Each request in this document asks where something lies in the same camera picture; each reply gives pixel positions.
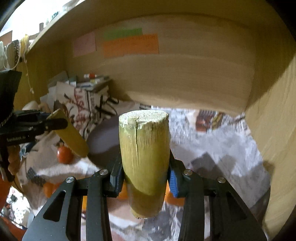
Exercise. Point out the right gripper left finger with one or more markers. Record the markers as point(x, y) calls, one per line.
point(117, 177)

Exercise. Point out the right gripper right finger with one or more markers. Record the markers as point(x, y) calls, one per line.
point(178, 177)

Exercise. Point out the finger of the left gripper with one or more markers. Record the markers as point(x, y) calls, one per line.
point(31, 114)
point(39, 127)

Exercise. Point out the red tomato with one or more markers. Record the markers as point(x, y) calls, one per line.
point(64, 155)

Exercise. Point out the yellow corn cob piece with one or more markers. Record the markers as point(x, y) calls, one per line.
point(70, 136)

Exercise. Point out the large orange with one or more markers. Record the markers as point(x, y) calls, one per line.
point(169, 198)

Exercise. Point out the small mandarin orange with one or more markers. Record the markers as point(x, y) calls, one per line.
point(50, 188)

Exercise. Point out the orange sleeve forearm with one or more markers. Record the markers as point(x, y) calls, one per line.
point(9, 230)

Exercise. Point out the left hand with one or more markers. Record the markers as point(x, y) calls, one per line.
point(14, 159)

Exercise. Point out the printed canvas tote bag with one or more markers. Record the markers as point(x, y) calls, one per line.
point(86, 111)

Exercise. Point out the dark round plate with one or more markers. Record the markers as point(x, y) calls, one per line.
point(103, 142)

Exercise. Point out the newspaper sheets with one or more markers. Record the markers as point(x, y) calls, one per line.
point(222, 152)

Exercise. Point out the stack of books and pens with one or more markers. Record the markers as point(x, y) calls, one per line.
point(90, 82)

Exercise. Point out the pink sticky note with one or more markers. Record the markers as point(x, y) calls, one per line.
point(84, 45)

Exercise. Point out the green sticky note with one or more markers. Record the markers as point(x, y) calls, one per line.
point(121, 33)

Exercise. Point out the orange sticky note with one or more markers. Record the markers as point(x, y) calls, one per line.
point(134, 45)

